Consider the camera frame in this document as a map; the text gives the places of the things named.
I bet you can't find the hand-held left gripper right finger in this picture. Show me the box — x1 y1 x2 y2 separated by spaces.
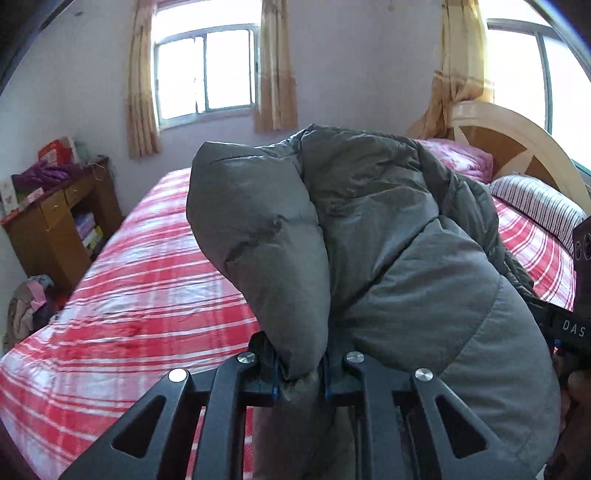
323 351 540 480

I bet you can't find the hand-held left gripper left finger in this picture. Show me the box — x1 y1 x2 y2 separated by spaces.
59 331 281 480

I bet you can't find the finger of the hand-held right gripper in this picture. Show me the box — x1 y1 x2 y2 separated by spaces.
519 288 555 344

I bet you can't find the grey puffer jacket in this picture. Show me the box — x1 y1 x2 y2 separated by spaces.
186 124 562 480

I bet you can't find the pile of clothes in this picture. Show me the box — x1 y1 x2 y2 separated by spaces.
2 274 64 354

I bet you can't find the person's right hand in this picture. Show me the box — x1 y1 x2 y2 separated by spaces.
556 353 591 416

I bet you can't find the striped pillow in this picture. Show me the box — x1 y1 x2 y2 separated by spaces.
489 174 587 251

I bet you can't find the bed with red plaid sheet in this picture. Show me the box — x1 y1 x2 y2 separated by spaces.
0 167 578 480

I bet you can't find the cream wooden headboard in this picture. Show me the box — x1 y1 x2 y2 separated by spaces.
450 102 591 217

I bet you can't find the pink pillow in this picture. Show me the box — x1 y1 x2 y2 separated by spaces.
416 138 494 184

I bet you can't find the large window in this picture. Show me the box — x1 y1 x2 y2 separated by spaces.
485 18 591 172

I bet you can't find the wooden desk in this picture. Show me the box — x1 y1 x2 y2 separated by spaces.
0 156 124 292

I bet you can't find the yellow curtain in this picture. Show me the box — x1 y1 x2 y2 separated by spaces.
406 0 495 139

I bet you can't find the purple cloth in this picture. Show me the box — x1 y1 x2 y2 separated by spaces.
11 161 85 191

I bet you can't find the beige curtain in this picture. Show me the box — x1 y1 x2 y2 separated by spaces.
253 0 299 134
126 0 162 160

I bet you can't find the red box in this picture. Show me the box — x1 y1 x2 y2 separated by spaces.
38 137 77 167

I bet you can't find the white printed box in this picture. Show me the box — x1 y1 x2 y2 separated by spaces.
0 179 20 219

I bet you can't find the window with grey frame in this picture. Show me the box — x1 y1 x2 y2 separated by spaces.
152 25 262 130

